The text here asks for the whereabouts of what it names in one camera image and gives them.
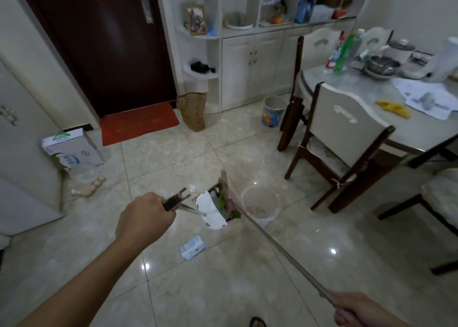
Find grey handheld device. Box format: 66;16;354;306
416;92;437;111

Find marble top dining table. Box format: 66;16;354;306
295;57;458;170

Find pink broom with metal handle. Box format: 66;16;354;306
219;170;337;308

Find white plastic bin with liner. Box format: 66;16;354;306
240;185;281;230

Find white plate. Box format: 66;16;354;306
362;69;394;80

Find red doormat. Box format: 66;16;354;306
99;101;180;147

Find blue bag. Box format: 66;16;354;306
294;0;320;24

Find brown paper bag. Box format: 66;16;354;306
176;91;208;133

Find white pot with lid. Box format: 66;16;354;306
386;38;417;65

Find framed photo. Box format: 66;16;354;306
184;3;208;36

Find white electric kettle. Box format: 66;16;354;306
426;36;458;83

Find silver door handle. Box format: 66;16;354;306
130;0;155;25

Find clear food container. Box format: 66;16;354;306
400;50;434;80

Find dark brown door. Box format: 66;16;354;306
12;0;178;119

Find white green cardboard box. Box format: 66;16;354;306
41;128;105;168

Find white shoe cabinet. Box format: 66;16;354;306
0;60;65;236

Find tray with orange fruit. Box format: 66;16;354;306
259;15;294;27

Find yellow rag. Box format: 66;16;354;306
375;100;412;119

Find pile of floor litter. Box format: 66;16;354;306
214;185;242;221

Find green plastic bottle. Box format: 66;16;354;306
333;33;358;74

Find printed white paper sheets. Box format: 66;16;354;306
392;77;458;120

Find black camera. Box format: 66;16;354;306
189;61;217;75

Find blue white small packet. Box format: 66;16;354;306
178;235;207;261

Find clear plastic bag with eggs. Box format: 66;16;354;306
66;165;107;199

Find person's right hand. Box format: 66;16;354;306
333;291;393;327

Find red cap water bottle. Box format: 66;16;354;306
324;33;346;70

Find steel mixing bowl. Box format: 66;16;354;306
364;55;401;77

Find white tray of glasses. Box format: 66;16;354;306
222;11;255;30

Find dark glass jug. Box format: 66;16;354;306
272;0;288;23

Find clear plastic bottle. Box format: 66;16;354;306
350;28;366;65

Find pink dustpan with metal handle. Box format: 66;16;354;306
163;170;245;231

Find cartoon print waste bucket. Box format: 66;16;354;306
261;96;287;128

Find person's left forearm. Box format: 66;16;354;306
16;237;144;327

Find white back wooden chair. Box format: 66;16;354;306
277;28;343;152
284;81;396;215
359;26;394;57
377;167;458;275

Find person's left hand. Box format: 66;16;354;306
115;192;177;254

